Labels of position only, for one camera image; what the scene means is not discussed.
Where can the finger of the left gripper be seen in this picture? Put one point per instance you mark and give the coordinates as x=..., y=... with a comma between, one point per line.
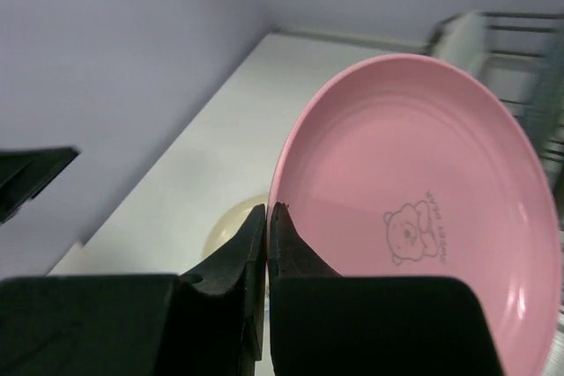
x=24, y=174

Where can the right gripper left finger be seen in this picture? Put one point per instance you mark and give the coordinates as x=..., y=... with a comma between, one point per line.
x=207, y=321

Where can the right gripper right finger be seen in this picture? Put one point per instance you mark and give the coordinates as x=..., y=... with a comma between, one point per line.
x=322, y=323

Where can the cream white plate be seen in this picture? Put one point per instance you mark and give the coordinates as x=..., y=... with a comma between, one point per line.
x=229, y=226

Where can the pink plate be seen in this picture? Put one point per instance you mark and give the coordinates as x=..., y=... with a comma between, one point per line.
x=403, y=165

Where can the grey wire dish rack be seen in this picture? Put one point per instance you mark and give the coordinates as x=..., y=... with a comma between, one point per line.
x=519, y=57

